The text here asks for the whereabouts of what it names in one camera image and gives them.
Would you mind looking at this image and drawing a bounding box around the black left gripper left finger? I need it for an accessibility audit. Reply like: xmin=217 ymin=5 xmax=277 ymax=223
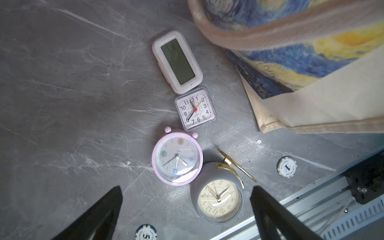
xmin=54 ymin=186 xmax=123 ymax=240

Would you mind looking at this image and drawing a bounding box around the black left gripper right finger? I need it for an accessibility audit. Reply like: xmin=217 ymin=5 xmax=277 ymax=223
xmin=250 ymin=186 xmax=321 ymax=240

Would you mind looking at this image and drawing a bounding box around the blue beige-face alarm clock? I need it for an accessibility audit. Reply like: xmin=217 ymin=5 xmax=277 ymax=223
xmin=190 ymin=150 xmax=258 ymax=225

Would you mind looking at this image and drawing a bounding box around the pink round alarm clock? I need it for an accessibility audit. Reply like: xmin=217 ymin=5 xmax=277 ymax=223
xmin=152 ymin=126 xmax=204 ymax=187

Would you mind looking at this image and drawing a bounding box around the small black square clock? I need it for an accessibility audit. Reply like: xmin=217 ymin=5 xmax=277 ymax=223
xmin=175 ymin=87 xmax=217 ymax=132

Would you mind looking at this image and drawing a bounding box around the cream canvas bag blue print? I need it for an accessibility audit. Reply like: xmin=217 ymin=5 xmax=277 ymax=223
xmin=188 ymin=1 xmax=384 ymax=134

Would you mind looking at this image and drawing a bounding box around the small white digital clock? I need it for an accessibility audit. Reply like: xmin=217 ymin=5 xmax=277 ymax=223
xmin=152 ymin=30 xmax=203 ymax=95

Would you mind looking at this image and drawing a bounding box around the left white round marker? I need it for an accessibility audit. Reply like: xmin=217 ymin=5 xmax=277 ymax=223
xmin=135 ymin=224 xmax=158 ymax=240

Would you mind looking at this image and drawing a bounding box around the white round marker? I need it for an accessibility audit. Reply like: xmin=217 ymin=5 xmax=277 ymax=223
xmin=135 ymin=224 xmax=158 ymax=240
xmin=277 ymin=156 xmax=298 ymax=179

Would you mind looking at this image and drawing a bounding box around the right white round marker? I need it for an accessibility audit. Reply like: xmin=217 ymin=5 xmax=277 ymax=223
xmin=277 ymin=156 xmax=298 ymax=179

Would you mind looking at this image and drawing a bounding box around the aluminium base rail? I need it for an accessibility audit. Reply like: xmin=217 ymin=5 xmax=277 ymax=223
xmin=209 ymin=149 xmax=384 ymax=240

